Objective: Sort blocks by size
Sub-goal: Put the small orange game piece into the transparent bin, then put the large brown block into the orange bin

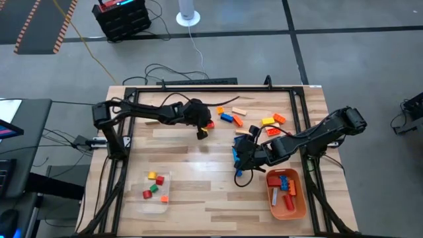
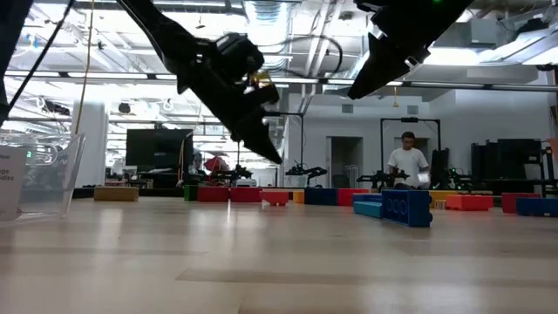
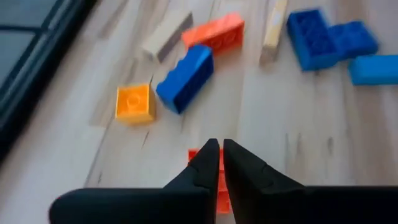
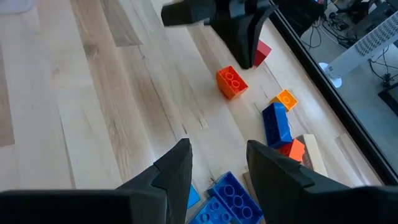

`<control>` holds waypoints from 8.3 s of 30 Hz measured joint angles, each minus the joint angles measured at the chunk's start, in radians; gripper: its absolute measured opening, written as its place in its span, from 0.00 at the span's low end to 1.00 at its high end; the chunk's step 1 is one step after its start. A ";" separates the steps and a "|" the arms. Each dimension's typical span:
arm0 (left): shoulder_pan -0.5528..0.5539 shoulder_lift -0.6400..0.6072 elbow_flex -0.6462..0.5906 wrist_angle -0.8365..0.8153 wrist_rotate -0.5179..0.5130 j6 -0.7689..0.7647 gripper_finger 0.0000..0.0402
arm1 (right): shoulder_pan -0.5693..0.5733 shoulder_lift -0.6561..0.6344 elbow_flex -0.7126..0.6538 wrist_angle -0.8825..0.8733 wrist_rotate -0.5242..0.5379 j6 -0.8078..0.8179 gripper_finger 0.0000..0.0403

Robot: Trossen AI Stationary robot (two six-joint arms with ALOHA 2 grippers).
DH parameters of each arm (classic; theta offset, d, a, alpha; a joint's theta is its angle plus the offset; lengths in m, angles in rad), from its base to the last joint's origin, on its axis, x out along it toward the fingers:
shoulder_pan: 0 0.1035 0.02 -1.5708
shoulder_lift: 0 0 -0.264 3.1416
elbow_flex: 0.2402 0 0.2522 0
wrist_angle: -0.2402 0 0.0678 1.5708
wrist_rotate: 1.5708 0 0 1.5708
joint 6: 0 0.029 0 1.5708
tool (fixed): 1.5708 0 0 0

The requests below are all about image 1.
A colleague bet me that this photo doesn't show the light blue block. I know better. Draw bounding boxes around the light blue block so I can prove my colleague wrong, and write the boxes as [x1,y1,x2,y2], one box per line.
[231,147,244,178]

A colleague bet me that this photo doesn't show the red half-cylinder block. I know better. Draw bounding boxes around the red half-cylinder block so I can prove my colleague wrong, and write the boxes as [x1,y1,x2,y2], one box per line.
[283,194,296,212]

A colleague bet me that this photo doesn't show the black power strip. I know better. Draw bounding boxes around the black power strip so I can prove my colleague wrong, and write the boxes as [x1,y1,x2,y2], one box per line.
[155,77,239,87]

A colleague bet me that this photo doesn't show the orange plastic bin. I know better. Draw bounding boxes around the orange plastic bin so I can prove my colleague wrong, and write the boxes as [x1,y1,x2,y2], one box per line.
[265,168,308,221]

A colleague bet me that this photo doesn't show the white floor stand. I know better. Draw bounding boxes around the white floor stand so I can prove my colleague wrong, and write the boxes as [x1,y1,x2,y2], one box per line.
[175,0,202,28]

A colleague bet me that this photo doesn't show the clear plastic bin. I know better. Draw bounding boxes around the clear plastic bin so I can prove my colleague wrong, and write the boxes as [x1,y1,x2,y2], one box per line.
[136,170,172,215]

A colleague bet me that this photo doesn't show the black power adapter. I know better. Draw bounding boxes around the black power adapter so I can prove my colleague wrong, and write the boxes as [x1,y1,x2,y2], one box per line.
[71,134,109,149]

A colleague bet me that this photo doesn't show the black crate with red lid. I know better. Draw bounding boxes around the black crate with red lid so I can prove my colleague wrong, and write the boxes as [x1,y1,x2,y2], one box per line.
[91,0,153,43]

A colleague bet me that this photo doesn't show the black floor device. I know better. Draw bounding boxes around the black floor device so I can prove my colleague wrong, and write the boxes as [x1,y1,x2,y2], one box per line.
[389,91,423,136]

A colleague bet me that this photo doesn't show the dark desk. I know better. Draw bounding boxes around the dark desk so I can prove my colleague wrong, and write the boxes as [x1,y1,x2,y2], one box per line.
[0,98,53,199]

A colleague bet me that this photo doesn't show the hazard-striped floor mat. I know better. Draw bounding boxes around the hazard-striped floor mat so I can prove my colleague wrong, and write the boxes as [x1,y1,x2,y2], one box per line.
[0,0,79,56]

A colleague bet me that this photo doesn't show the lit computer screen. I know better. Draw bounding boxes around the lit computer screen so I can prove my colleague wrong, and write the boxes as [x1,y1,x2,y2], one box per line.
[0,118,25,140]

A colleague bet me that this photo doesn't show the white sheet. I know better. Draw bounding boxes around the white sheet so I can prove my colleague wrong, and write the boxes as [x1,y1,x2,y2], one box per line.
[0,99,22,124]

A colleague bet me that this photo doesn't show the black keyboard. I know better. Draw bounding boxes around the black keyboard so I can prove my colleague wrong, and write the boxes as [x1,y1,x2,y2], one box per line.
[0,158,17,196]

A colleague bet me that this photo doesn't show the black computer mouse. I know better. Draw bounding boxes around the black computer mouse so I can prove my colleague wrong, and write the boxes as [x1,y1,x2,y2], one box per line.
[0,208,20,238]

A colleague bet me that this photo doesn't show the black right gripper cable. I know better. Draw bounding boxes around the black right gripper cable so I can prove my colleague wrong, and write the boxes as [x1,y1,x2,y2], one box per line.
[233,167,254,188]

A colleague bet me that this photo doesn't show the black aluminium table frame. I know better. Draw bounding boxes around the black aluminium table frame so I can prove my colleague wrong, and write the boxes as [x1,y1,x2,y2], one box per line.
[76,75,360,238]

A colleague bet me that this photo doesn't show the black left camera cable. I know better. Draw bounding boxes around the black left camera cable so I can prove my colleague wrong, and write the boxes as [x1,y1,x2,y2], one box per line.
[157,91,241,108]

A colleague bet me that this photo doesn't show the white cable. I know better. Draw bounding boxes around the white cable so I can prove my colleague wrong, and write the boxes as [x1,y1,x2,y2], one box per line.
[187,25,208,80]

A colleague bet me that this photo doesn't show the black floor cables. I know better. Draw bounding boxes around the black floor cables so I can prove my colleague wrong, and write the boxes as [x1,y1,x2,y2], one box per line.
[121,62,210,86]

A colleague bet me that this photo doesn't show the yellow floor cable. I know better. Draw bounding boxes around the yellow floor cable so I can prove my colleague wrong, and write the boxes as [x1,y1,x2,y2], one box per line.
[52,0,117,84]

